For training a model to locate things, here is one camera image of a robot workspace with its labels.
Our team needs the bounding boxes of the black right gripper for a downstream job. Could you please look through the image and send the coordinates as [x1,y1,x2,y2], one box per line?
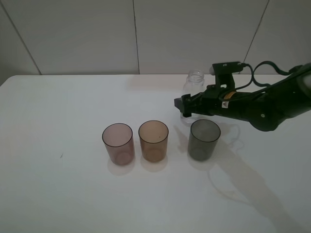
[174,84,282,132]

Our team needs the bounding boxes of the amber translucent plastic cup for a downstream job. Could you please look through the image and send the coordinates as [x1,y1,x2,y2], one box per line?
[138,120,169,163]

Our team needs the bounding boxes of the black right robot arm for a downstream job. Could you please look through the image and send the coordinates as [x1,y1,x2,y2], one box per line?
[174,61,311,132]

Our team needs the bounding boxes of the clear plastic water bottle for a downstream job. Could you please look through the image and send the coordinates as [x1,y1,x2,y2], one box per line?
[180,69,205,126]

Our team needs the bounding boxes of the pink translucent plastic cup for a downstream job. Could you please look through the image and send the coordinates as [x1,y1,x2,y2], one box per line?
[102,123,135,166]

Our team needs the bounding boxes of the grey translucent plastic cup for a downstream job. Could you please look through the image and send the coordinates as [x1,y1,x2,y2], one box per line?
[188,119,221,161]

